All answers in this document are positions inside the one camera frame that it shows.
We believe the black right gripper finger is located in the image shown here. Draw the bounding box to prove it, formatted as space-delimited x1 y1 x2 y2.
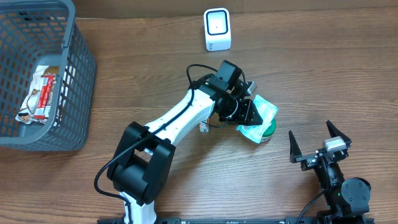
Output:
326 120 351 145
289 131 302 163

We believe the teal wet wipes pack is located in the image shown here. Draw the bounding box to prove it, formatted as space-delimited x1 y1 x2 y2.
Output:
236 95 279 144

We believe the green lid jar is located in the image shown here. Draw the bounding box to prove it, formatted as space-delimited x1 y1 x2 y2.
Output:
261 119 276 142

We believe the orange tissue pack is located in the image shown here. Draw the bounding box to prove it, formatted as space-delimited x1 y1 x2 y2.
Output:
199 121 210 133

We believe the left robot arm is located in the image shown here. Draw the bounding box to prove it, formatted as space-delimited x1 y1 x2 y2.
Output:
106 60 263 223

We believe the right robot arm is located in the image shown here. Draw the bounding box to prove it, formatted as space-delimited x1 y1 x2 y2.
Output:
289 121 374 223

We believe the white barcode scanner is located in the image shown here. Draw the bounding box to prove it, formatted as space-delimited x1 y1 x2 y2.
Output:
203 7 232 52

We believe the red white snack bar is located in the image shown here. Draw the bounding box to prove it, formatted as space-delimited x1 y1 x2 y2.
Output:
33 73 55 123

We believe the white brown snack bag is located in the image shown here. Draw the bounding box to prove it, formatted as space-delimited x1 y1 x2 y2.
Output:
16 65 59 124

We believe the grey plastic shopping basket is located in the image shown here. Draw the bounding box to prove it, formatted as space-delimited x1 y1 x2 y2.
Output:
1 0 96 151

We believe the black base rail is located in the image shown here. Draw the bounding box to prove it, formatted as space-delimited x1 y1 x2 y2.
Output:
97 217 375 224

